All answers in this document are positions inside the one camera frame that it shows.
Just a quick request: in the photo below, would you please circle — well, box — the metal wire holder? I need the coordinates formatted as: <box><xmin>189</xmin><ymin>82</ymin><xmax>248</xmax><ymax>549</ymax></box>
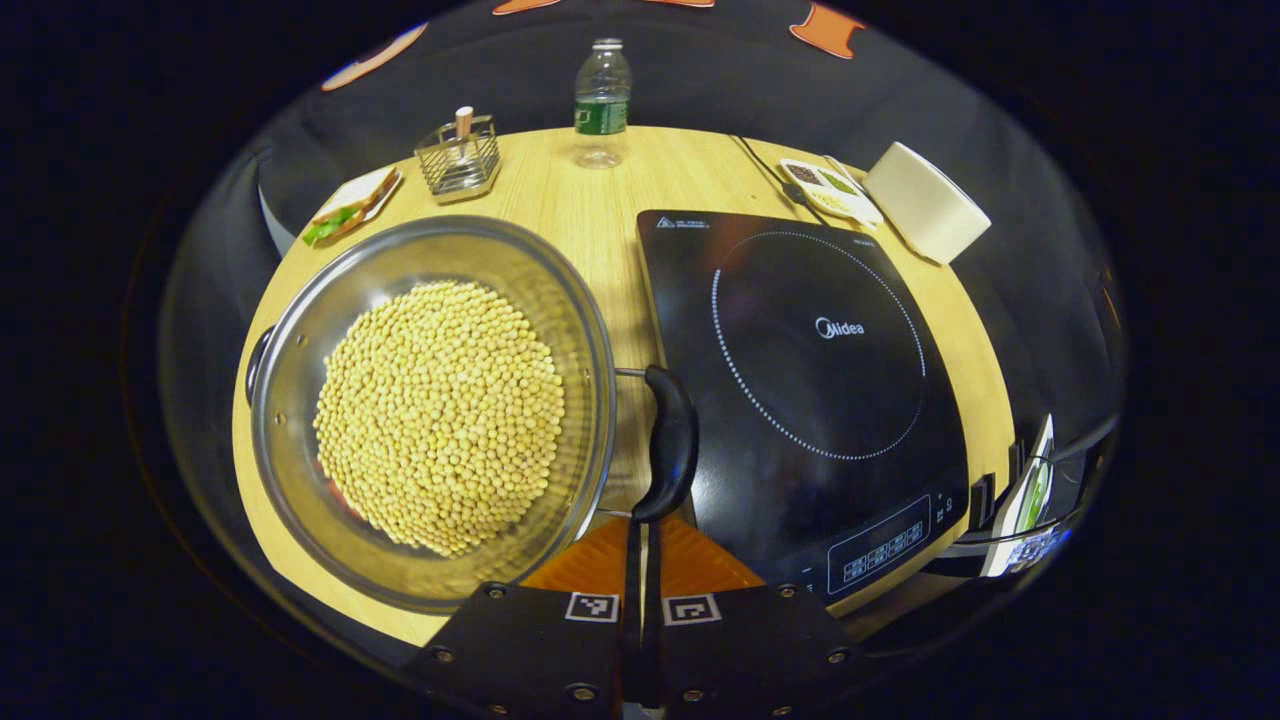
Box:
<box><xmin>414</xmin><ymin>106</ymin><xmax>502</xmax><ymax>204</ymax></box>

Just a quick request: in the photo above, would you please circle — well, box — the white toaster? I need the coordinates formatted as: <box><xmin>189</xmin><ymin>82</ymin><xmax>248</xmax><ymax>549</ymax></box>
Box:
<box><xmin>862</xmin><ymin>141</ymin><xmax>993</xmax><ymax>266</ymax></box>

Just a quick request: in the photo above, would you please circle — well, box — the black induction cooktop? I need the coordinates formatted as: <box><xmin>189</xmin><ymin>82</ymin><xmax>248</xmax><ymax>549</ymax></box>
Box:
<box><xmin>636</xmin><ymin>208</ymin><xmax>971</xmax><ymax>606</ymax></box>

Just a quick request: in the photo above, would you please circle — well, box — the white divided bean dish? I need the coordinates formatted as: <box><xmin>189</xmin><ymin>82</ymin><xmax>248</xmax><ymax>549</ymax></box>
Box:
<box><xmin>778</xmin><ymin>157</ymin><xmax>885</xmax><ymax>229</ymax></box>

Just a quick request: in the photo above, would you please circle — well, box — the stainless steel pot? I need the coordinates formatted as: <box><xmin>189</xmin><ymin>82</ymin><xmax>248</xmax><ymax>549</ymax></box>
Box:
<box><xmin>245</xmin><ymin>215</ymin><xmax>701</xmax><ymax>614</ymax></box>

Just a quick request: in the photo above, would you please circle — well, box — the plate with sandwich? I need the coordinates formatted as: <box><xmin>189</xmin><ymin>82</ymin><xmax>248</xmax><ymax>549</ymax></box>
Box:
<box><xmin>303</xmin><ymin>165</ymin><xmax>404</xmax><ymax>248</ymax></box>

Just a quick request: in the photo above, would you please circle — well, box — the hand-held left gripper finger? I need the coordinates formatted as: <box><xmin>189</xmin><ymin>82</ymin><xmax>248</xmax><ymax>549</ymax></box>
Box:
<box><xmin>645</xmin><ymin>514</ymin><xmax>873</xmax><ymax>719</ymax></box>
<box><xmin>405</xmin><ymin>515</ymin><xmax>643</xmax><ymax>716</ymax></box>

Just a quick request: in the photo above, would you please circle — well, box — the black power cable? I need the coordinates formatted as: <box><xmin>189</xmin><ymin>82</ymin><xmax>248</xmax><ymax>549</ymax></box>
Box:
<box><xmin>730</xmin><ymin>133</ymin><xmax>829</xmax><ymax>227</ymax></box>

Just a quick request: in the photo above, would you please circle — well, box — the pile of yellow soybeans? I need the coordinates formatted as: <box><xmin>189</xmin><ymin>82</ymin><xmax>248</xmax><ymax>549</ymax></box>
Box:
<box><xmin>313</xmin><ymin>280</ymin><xmax>567</xmax><ymax>558</ymax></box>

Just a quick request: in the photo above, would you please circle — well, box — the clear plastic water bottle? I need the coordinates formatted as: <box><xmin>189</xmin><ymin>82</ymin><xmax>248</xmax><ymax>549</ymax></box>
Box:
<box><xmin>573</xmin><ymin>38</ymin><xmax>633</xmax><ymax>169</ymax></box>

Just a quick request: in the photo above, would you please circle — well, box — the white printed sheet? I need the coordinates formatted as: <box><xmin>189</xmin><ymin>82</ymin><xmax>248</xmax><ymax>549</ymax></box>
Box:
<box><xmin>980</xmin><ymin>413</ymin><xmax>1073</xmax><ymax>579</ymax></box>

